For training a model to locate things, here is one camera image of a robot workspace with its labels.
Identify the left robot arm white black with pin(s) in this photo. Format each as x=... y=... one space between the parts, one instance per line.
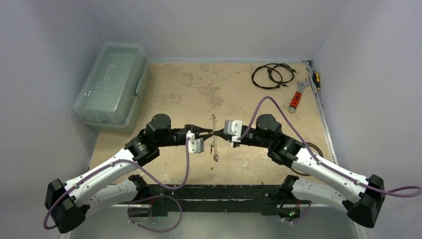
x=69 y=203

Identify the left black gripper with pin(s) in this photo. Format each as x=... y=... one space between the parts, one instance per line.
x=197 y=130

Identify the aluminium frame rail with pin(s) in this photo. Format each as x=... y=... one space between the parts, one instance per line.
x=190 y=92

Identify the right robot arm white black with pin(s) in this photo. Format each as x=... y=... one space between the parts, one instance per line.
x=356 y=195

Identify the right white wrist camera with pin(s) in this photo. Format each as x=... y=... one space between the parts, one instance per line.
x=233 y=128

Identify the yellow black screwdriver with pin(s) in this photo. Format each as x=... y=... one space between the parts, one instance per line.
x=316 y=80

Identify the clear plastic storage box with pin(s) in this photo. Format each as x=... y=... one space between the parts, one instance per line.
x=112 y=95

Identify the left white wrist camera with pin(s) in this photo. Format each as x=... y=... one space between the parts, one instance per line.
x=195 y=148

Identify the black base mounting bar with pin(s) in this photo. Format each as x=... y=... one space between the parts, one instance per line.
x=268 y=200

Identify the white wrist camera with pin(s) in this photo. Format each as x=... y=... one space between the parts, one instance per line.
x=195 y=148
x=233 y=128

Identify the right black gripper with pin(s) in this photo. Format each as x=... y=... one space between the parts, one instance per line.
x=250 y=138

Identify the red handled adjustable wrench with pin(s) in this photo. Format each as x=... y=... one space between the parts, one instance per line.
x=296 y=98

